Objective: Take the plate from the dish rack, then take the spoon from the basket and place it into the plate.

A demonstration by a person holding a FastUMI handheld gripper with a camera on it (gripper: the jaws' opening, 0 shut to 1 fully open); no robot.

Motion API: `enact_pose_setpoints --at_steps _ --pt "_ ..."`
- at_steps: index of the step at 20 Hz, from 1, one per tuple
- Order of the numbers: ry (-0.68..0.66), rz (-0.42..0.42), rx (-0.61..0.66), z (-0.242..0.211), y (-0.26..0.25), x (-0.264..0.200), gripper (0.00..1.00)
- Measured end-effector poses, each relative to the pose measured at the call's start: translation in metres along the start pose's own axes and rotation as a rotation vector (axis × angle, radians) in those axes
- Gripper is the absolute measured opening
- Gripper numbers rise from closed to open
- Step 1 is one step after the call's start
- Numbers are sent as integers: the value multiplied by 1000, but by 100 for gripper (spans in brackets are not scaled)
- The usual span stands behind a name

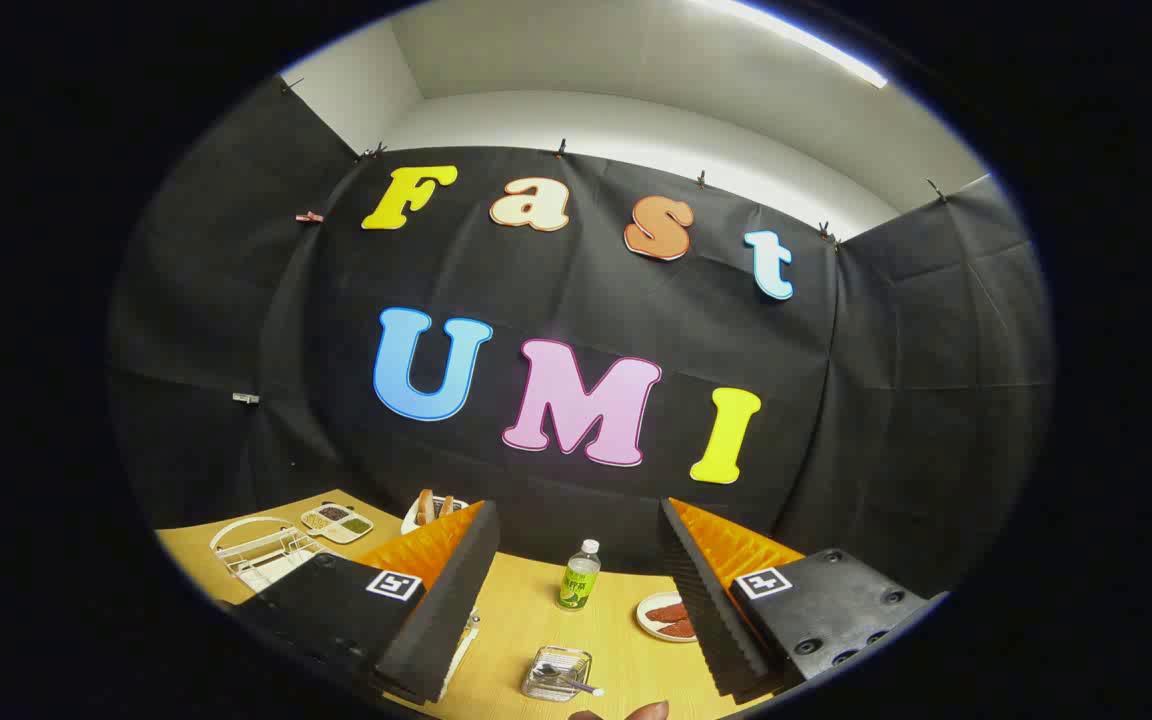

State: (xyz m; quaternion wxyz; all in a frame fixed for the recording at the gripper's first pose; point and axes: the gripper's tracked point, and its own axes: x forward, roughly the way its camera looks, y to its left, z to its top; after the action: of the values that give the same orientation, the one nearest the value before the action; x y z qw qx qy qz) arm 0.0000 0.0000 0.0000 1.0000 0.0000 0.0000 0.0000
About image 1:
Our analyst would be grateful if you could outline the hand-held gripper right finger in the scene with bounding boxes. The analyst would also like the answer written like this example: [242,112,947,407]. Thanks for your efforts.
[658,497,949,703]

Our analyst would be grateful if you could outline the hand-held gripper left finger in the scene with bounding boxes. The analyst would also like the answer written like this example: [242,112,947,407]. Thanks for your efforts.
[221,500,502,706]

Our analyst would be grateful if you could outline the metal wire basket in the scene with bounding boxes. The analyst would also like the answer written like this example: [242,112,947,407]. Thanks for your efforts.
[521,646,594,703]

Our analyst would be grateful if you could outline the metal spoon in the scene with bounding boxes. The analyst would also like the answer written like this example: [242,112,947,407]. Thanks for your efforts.
[533,662,605,696]

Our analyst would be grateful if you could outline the white wire dish rack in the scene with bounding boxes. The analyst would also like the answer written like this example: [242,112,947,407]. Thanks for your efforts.
[209,517,483,701]

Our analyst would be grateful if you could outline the white round dish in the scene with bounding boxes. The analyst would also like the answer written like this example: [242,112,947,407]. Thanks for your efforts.
[634,591,702,643]

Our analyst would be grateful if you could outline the white toaster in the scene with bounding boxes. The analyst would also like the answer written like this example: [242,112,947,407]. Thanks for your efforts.
[401,490,470,536]

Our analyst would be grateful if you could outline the green label drink bottle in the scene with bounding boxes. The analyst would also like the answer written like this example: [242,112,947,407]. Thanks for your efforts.
[557,539,602,612]

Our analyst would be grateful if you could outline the white divided seasoning tray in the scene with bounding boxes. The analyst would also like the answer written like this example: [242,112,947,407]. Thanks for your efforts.
[299,503,374,544]

